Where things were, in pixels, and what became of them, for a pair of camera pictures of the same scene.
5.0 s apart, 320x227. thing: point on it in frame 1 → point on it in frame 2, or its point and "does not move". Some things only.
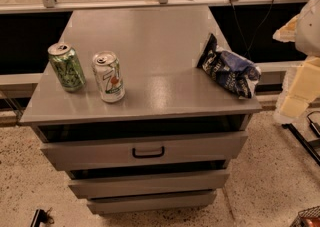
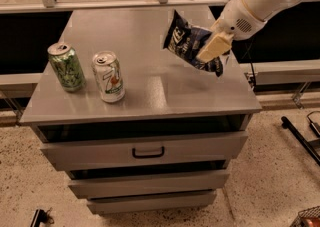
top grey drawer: [179, 148] does not move
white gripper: [309, 34] → [235, 17]
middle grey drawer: [83, 188] does not move
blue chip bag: [237, 74] → [186, 41]
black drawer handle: [148, 155] does not move
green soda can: [68, 66] does not move
